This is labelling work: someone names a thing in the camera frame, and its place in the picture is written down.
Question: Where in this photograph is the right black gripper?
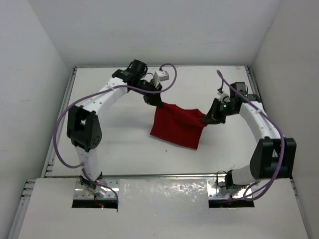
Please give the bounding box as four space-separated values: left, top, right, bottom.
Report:
201 98 238 124

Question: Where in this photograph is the red t shirt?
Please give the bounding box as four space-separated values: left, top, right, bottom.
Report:
150 103 207 150

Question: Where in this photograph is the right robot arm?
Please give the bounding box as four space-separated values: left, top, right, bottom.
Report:
202 82 297 189

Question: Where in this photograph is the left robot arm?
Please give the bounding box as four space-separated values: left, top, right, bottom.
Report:
67 60 169 192

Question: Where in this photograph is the white foam front panel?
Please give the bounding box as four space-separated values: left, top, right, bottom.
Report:
19 178 308 239

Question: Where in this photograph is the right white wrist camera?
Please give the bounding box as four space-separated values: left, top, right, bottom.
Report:
218 92 230 104

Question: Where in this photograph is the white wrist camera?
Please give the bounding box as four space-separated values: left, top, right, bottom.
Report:
154 70 169 87
218 92 230 104

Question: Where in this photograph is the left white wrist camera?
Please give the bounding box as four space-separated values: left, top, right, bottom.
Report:
154 70 169 87

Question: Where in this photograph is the right aluminium frame rail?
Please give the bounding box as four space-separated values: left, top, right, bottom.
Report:
245 66 263 102

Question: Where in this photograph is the aluminium frame rail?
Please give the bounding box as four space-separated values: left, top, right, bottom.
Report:
40 66 78 178
245 66 263 102

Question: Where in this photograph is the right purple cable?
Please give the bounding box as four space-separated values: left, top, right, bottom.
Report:
216 69 285 202

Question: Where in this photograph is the purple cable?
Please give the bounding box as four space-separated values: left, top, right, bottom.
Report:
216 69 285 202
53 63 178 202

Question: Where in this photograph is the front aluminium mounting rail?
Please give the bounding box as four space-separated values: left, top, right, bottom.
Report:
73 171 252 202

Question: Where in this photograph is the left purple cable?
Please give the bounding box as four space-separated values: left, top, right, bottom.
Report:
53 63 178 202

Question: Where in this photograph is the left aluminium frame rail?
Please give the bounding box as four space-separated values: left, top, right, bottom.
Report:
40 66 78 178

